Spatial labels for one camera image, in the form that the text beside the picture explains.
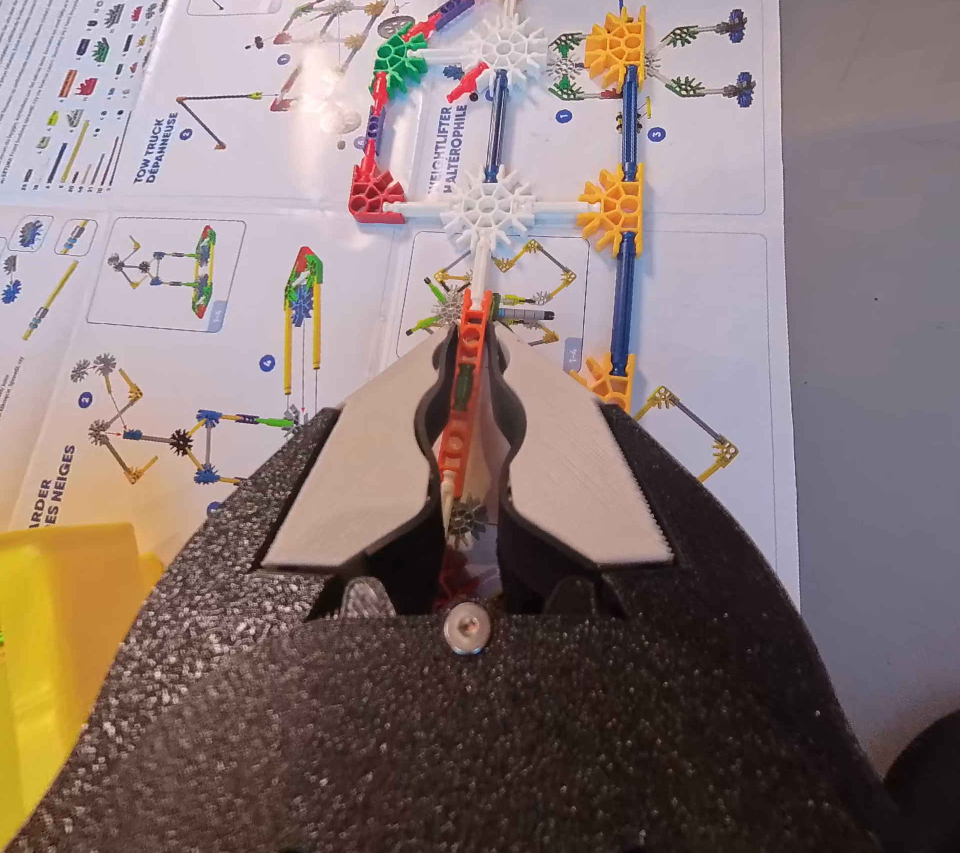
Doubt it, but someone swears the colourful rod connector toy model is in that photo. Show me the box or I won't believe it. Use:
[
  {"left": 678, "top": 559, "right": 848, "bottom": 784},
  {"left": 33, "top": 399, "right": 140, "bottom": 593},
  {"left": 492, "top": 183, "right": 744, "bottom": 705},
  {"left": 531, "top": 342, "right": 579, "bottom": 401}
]
[{"left": 348, "top": 0, "right": 651, "bottom": 524}]

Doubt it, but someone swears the toy building instruction sheet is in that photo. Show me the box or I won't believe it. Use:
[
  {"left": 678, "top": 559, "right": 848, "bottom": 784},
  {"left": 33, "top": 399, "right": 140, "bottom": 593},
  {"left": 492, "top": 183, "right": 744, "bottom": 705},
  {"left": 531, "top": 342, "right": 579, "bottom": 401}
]
[{"left": 0, "top": 0, "right": 802, "bottom": 614}]

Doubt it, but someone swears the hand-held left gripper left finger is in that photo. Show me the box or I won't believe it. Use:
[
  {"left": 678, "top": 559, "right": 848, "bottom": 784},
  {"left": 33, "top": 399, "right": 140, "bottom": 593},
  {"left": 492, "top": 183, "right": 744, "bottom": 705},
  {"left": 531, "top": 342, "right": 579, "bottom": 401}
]
[{"left": 263, "top": 328, "right": 454, "bottom": 611}]

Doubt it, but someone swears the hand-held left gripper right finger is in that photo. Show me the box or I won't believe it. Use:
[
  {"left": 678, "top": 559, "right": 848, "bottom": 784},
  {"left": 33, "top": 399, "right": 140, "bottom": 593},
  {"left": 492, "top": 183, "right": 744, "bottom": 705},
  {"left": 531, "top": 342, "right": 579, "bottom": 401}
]
[{"left": 488, "top": 331, "right": 672, "bottom": 608}]

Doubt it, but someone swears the black textured pad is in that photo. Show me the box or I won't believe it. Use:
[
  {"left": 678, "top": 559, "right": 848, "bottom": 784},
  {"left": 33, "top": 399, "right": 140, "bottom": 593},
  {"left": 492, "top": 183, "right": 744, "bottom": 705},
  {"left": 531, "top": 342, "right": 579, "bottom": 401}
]
[{"left": 885, "top": 711, "right": 960, "bottom": 832}]

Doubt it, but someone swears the yellow plastic bin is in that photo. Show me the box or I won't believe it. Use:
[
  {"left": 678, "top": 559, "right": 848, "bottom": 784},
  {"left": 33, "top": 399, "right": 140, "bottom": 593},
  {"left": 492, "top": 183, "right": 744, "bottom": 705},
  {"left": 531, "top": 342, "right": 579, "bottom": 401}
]
[{"left": 0, "top": 523, "right": 166, "bottom": 827}]

